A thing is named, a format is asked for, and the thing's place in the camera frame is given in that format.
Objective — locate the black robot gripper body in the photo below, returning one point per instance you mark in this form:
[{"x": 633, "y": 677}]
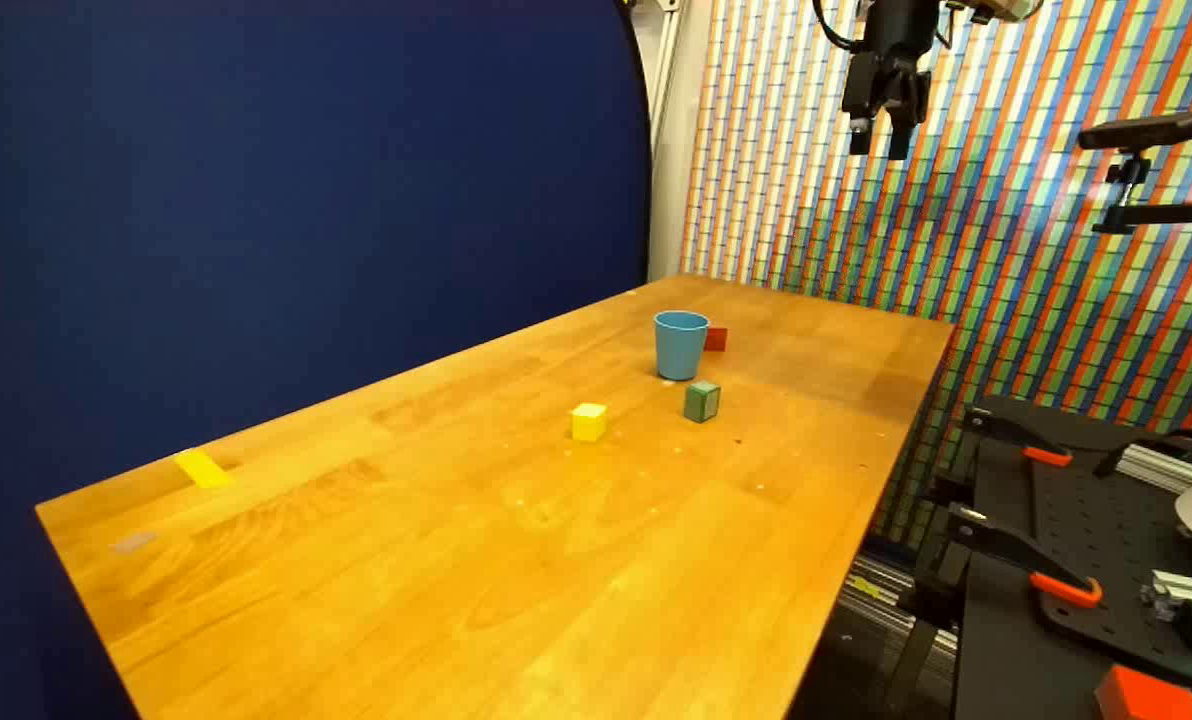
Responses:
[{"x": 886, "y": 65}]

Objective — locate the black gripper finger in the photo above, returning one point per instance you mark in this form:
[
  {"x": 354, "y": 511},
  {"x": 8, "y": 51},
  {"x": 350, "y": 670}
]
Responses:
[
  {"x": 857, "y": 135},
  {"x": 900, "y": 141}
]

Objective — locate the yellow wooden block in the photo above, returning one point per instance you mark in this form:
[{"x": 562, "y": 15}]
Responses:
[{"x": 584, "y": 423}]

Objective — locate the red wooden block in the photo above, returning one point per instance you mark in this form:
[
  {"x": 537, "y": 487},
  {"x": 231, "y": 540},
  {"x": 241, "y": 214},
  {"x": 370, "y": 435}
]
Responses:
[{"x": 717, "y": 340}]

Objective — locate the blue plastic cup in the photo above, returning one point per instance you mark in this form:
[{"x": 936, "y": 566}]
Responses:
[{"x": 676, "y": 346}]

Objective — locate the green wooden block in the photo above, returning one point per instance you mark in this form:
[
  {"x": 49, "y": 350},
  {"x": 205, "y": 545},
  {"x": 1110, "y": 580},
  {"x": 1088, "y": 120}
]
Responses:
[{"x": 702, "y": 401}]

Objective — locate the red box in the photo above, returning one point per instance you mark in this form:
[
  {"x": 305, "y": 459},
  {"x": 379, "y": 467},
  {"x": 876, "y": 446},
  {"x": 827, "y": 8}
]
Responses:
[{"x": 1130, "y": 693}]

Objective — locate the yellow tape strip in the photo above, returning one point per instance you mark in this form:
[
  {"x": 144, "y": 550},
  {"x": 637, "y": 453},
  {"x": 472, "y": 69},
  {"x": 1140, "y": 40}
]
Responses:
[{"x": 203, "y": 468}]

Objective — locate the black camera on stand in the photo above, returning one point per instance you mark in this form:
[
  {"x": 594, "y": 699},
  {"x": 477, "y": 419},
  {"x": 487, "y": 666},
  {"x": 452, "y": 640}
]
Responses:
[{"x": 1135, "y": 141}]

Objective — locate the orange handled clamp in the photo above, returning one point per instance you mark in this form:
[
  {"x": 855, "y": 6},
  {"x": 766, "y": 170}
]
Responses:
[
  {"x": 1045, "y": 572},
  {"x": 1019, "y": 435}
]

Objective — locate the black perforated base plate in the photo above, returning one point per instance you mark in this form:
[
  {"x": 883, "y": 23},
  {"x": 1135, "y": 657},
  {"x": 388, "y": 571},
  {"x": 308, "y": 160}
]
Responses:
[{"x": 1031, "y": 655}]

